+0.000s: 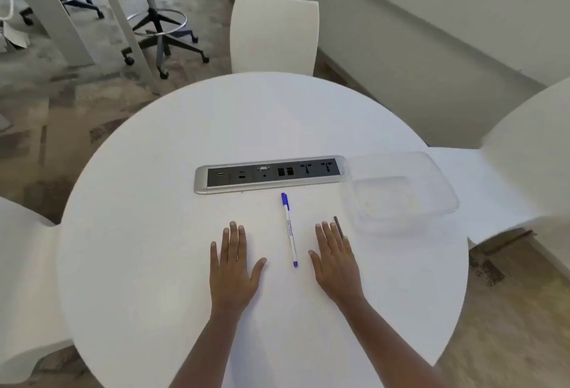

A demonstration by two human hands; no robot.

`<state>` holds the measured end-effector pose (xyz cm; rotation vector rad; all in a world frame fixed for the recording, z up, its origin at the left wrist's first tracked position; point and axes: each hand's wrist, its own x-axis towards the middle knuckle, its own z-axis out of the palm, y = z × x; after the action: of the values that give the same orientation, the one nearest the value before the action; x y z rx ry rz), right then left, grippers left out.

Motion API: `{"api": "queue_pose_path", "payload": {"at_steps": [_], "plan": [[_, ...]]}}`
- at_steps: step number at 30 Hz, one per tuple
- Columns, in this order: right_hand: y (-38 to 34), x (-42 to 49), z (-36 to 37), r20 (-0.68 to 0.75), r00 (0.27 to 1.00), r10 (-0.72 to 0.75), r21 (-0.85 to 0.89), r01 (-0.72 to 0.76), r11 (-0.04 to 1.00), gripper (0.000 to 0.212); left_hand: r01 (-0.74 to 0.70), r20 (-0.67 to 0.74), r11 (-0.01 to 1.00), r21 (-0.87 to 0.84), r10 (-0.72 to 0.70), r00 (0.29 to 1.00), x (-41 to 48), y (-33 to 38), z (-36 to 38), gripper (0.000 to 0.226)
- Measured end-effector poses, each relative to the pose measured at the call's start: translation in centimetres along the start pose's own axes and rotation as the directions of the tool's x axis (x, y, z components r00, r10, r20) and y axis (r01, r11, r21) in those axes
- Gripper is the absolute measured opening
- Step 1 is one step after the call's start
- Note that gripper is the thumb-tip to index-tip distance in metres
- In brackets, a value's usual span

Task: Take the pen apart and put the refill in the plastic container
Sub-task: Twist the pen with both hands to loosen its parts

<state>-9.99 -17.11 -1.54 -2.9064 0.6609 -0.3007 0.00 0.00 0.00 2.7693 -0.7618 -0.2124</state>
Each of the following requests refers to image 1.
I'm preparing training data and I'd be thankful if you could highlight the white chair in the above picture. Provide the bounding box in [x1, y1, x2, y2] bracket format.
[229, 0, 320, 77]
[425, 77, 570, 247]
[0, 196, 74, 385]

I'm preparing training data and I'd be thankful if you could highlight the white desk leg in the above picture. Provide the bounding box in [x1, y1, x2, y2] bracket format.
[85, 0, 162, 97]
[4, 0, 97, 68]

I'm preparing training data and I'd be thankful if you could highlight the person's left hand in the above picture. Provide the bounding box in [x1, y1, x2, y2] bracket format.
[210, 221, 268, 313]

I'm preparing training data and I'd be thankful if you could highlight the white pen with blue cap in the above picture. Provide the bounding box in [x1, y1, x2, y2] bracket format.
[281, 192, 299, 268]

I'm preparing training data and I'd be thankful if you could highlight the clear plastic container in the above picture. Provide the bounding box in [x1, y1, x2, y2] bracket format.
[342, 151, 460, 235]

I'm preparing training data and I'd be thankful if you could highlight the person's right hand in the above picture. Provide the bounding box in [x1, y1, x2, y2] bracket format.
[308, 221, 366, 305]

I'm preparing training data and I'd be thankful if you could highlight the black office stool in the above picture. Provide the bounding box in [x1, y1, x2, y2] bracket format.
[100, 0, 210, 80]

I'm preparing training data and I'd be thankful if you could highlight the person's right forearm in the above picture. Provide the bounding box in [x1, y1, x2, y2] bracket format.
[339, 295, 450, 388]

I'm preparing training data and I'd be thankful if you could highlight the silver power socket panel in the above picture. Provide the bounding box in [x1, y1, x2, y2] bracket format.
[194, 155, 347, 195]

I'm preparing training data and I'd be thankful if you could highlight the person's left forearm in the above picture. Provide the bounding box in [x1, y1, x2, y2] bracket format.
[168, 301, 251, 388]

